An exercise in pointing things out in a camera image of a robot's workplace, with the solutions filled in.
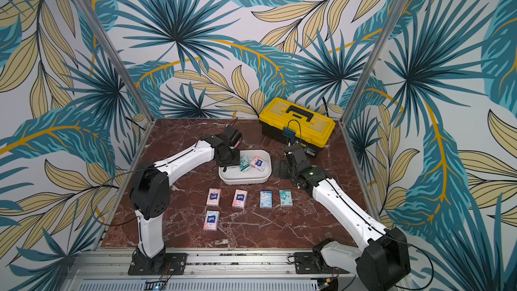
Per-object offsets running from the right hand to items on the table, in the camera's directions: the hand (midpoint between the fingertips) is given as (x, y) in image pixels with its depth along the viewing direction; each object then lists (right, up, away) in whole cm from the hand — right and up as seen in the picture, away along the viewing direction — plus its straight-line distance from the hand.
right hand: (287, 165), depth 82 cm
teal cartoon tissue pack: (0, -15, +6) cm, 16 cm away
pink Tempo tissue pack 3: (-31, -23, -1) cm, 39 cm away
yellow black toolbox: (+13, +14, +11) cm, 22 cm away
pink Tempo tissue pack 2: (-20, -15, +5) cm, 26 cm away
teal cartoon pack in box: (-18, -1, +13) cm, 22 cm away
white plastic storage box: (-23, -6, +9) cm, 25 cm away
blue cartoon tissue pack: (-8, -16, +6) cm, 19 cm away
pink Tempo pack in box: (-12, -1, +16) cm, 20 cm away
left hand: (-22, -1, +9) cm, 24 cm away
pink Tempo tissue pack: (-31, -15, +6) cm, 35 cm away
